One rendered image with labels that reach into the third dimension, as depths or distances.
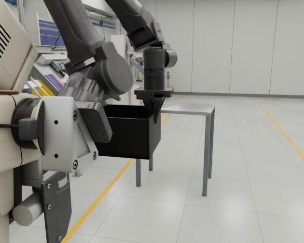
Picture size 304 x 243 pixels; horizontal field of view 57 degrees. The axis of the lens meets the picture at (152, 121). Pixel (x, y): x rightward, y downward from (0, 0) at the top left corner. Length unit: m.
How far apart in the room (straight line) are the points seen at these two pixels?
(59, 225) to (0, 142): 0.28
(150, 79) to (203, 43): 8.54
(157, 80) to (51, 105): 0.39
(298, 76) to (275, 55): 0.93
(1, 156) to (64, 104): 0.12
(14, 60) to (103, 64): 0.15
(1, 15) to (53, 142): 0.23
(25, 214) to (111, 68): 0.32
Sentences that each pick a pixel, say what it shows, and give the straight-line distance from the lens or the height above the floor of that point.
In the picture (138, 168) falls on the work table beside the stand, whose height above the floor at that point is 0.20.
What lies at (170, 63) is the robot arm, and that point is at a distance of 0.82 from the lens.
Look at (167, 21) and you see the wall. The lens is 9.46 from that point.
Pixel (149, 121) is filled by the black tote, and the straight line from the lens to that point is 0.73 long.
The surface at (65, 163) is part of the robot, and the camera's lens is 0.43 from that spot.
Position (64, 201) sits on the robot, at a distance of 0.68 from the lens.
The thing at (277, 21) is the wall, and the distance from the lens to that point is 9.45.
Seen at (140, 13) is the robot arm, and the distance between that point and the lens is 0.74.
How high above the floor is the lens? 1.29
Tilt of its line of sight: 13 degrees down
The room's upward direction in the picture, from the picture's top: straight up
